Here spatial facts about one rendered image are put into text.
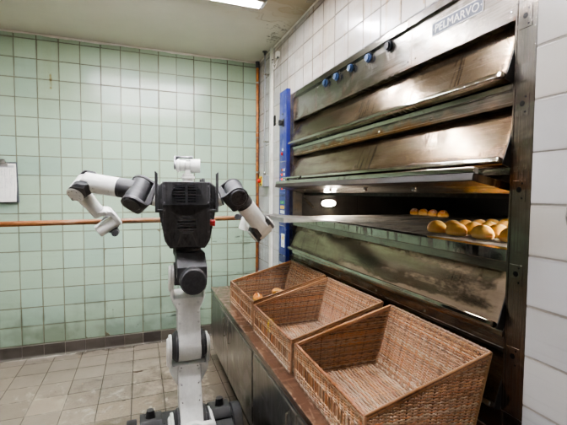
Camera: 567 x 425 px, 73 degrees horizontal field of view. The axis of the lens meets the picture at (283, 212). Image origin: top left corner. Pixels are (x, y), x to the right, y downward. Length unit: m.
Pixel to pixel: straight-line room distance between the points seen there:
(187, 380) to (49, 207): 2.13
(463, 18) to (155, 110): 2.66
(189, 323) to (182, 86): 2.36
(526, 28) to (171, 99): 2.87
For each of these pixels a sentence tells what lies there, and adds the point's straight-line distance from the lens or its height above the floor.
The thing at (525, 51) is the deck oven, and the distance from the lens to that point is 1.43.
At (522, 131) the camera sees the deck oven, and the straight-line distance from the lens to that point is 1.38.
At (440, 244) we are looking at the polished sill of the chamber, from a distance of 1.60.
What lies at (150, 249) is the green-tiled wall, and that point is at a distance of 3.61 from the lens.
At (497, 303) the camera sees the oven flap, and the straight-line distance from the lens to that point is 1.44.
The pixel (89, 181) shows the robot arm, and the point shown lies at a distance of 1.92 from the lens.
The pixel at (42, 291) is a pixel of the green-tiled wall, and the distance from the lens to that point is 3.74.
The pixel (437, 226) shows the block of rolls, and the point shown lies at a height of 1.21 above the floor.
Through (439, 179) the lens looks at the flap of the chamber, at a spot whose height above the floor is 1.40.
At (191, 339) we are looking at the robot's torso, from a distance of 1.92.
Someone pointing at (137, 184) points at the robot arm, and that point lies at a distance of 1.84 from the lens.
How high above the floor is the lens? 1.36
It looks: 3 degrees down
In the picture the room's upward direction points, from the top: straight up
